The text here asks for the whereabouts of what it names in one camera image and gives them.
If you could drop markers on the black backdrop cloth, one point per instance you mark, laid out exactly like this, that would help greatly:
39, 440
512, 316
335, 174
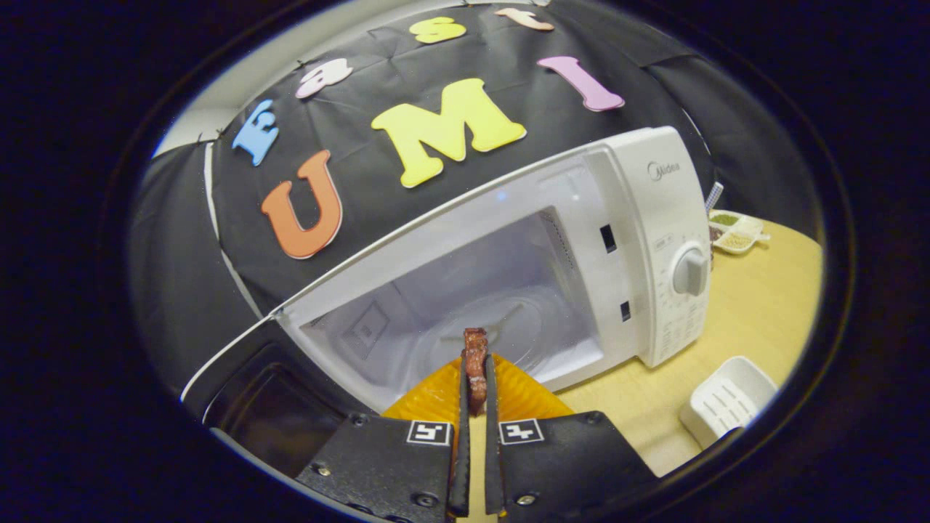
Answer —
182, 254

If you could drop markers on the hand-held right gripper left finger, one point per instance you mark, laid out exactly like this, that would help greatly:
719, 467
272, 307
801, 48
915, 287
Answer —
462, 472

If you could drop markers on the white plastic tray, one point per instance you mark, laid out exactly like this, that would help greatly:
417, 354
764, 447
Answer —
726, 403

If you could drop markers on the white divided dish with grains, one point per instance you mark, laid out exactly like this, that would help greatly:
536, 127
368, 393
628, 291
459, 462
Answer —
735, 232

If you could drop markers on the white microwave oven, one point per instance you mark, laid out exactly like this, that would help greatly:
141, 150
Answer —
654, 218

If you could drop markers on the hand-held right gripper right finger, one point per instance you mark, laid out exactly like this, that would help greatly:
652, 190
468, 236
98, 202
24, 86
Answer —
494, 472

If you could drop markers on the glass turntable plate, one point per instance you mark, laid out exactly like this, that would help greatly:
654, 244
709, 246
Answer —
538, 327

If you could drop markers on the brown meat piece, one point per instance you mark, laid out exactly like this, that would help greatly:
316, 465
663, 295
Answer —
476, 363

